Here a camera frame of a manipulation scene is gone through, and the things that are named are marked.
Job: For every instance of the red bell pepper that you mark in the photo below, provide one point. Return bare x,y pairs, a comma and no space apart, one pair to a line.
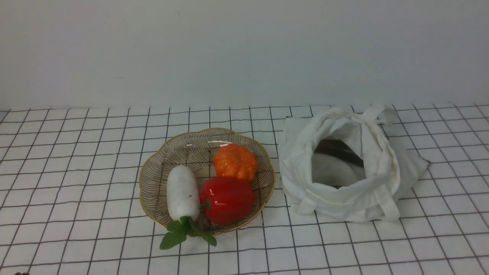
226,200

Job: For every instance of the white cloth bag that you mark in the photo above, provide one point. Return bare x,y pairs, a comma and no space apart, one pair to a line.
338,189

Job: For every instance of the small orange pumpkin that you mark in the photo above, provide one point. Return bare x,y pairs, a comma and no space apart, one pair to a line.
235,161

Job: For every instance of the white radish with leaves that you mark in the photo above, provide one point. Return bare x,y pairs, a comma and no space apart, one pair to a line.
183,205

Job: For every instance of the white black grid tablecloth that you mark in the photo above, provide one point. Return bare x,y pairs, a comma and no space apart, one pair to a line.
70,198

